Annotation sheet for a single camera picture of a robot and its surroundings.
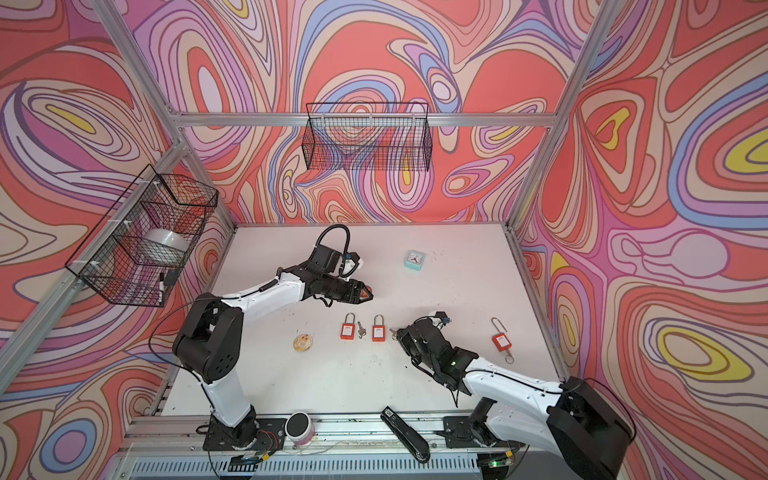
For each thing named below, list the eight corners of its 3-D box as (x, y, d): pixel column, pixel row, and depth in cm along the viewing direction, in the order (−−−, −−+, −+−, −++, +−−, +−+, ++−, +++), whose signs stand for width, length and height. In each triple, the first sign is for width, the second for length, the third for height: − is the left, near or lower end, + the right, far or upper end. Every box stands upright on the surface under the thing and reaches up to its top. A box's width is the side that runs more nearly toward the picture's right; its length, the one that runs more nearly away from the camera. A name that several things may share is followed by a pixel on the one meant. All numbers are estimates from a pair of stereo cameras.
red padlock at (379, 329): (372, 342, 91) (372, 339, 89) (373, 317, 96) (372, 314, 95) (386, 342, 91) (386, 339, 89) (386, 317, 96) (386, 314, 95)
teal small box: (403, 266, 109) (403, 262, 107) (409, 253, 113) (409, 249, 111) (418, 271, 108) (419, 267, 106) (423, 257, 112) (424, 253, 110)
